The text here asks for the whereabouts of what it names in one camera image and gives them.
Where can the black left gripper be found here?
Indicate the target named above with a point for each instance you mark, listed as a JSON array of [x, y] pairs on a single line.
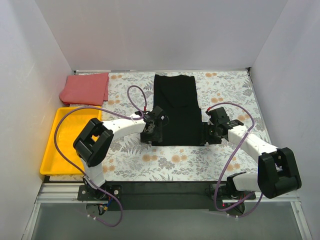
[[152, 136]]

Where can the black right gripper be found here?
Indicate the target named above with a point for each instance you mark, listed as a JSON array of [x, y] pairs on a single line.
[[208, 133]]

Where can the black t shirt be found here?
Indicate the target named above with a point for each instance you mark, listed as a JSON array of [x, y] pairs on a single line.
[[177, 96]]

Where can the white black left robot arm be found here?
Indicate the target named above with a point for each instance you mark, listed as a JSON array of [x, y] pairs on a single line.
[[94, 141]]

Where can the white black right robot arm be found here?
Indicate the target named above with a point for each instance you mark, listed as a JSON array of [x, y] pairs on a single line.
[[277, 170]]

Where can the floral table mat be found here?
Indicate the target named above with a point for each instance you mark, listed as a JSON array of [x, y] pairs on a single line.
[[130, 160]]

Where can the folded red t shirt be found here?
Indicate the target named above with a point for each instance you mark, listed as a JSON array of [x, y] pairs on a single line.
[[91, 89]]

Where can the yellow plastic tray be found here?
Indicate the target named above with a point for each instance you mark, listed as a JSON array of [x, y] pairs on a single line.
[[53, 163]]

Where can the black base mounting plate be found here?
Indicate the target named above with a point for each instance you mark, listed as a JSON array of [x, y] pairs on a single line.
[[161, 195]]

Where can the aluminium frame rail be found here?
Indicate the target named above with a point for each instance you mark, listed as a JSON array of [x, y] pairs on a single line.
[[51, 193]]

